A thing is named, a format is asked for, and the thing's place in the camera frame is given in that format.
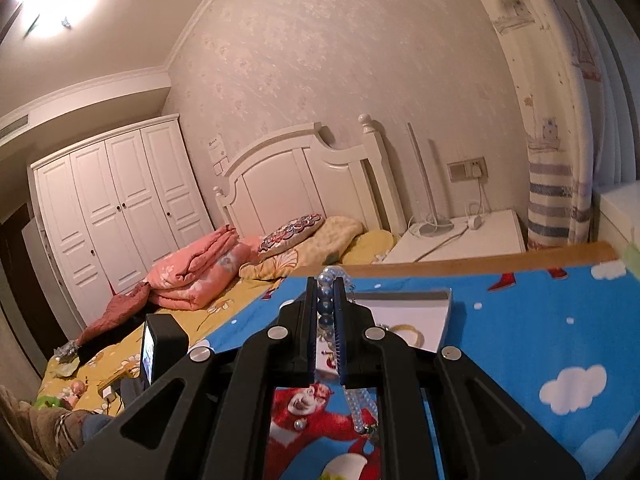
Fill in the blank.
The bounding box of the gold engraved bangle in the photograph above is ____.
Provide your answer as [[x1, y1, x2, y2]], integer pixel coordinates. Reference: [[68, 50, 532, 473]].
[[387, 323, 425, 348]]

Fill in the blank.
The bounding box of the white pearl necklace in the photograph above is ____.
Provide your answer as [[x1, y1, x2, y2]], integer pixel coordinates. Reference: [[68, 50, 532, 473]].
[[316, 264, 381, 436]]

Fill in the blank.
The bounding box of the yellow floral bedsheet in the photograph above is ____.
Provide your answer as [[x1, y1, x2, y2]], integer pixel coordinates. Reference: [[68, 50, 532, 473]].
[[35, 280, 281, 415]]

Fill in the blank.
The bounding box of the blue cartoon tablecloth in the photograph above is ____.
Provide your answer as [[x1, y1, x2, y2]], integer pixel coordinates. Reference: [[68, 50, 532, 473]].
[[208, 260, 639, 479]]

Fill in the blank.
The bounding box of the grey shallow cardboard tray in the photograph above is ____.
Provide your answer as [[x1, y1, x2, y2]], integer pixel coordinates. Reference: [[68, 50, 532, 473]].
[[316, 284, 452, 380]]

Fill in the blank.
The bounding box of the pink folded quilt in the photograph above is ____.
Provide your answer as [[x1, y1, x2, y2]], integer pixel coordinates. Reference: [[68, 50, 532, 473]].
[[145, 226, 254, 311]]

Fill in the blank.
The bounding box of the white nightstand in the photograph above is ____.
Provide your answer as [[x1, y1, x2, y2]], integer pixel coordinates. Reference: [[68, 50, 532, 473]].
[[382, 209, 526, 264]]

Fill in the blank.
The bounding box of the white desk lamp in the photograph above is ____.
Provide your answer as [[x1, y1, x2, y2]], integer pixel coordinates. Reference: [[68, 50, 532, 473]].
[[406, 122, 454, 237]]

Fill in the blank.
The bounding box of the embroidered patterned pillow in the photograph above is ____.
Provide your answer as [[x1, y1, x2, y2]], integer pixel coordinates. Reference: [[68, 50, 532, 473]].
[[257, 214, 326, 260]]

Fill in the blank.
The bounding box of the yellow quilted pillow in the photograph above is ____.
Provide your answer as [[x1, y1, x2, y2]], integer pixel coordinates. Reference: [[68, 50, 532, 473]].
[[239, 216, 397, 281]]

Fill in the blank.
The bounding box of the white wardrobe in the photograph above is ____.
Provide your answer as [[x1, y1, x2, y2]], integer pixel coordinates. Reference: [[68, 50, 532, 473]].
[[29, 114, 214, 326]]

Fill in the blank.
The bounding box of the white wooden headboard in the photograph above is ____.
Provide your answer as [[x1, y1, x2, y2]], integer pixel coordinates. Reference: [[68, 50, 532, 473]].
[[214, 114, 407, 237]]

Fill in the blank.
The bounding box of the boat print curtain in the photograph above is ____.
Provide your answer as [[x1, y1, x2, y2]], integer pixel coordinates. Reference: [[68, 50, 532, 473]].
[[480, 0, 639, 252]]

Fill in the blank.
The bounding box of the white charger cable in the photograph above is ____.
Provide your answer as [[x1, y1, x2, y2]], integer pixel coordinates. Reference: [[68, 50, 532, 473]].
[[406, 176, 490, 264]]

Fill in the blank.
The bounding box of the wall power outlet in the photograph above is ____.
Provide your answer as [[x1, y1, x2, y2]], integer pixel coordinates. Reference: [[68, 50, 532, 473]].
[[447, 157, 488, 183]]

